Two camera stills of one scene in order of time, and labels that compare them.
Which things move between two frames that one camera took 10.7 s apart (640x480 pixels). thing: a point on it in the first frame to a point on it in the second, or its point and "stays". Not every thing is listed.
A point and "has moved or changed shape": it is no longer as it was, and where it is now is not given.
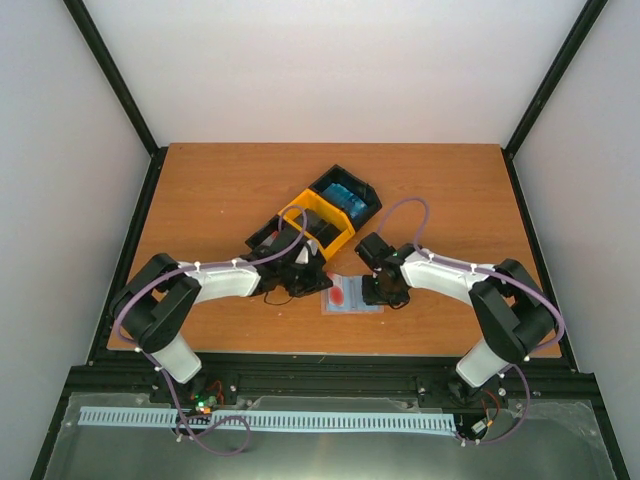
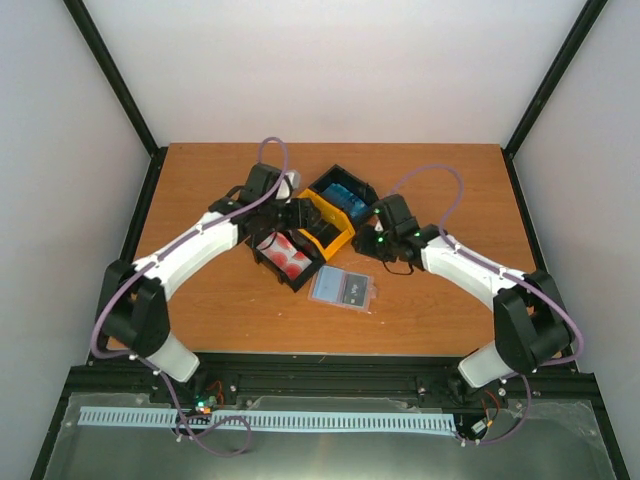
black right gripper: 371,299 to 363,245
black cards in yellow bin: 309,221 stays
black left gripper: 316,281 to 301,215
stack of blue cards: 353,204 stays
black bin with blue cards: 355,196 stays
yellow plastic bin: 322,210 stays
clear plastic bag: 353,300 has moved or changed shape
